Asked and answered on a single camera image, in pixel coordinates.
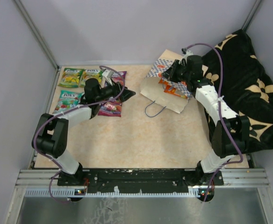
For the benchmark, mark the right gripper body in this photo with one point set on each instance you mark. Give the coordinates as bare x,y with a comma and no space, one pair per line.
179,73

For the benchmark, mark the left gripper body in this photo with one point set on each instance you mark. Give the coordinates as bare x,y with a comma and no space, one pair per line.
108,92

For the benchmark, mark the green candy bag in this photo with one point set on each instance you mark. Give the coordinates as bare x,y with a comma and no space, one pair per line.
71,78
88,74

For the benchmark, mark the blue checkered paper bag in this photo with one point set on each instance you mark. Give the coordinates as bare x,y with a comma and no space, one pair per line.
169,95

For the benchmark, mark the teal snack bag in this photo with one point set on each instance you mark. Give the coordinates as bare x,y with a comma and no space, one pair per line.
67,100
81,100

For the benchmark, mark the fruits candy bag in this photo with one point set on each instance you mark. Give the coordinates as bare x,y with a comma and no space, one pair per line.
172,90

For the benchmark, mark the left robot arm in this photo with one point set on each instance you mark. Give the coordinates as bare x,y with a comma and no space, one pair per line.
51,135

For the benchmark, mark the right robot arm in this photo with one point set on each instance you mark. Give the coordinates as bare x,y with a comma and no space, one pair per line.
230,136

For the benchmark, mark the black floral blanket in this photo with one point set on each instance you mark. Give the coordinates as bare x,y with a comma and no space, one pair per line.
246,87

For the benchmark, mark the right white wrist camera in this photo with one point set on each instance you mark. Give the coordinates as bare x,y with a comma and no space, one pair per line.
186,53

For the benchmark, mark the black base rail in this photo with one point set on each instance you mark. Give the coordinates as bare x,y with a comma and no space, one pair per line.
136,180

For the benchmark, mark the aluminium frame rail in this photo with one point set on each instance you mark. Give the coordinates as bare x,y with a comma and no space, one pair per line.
231,177

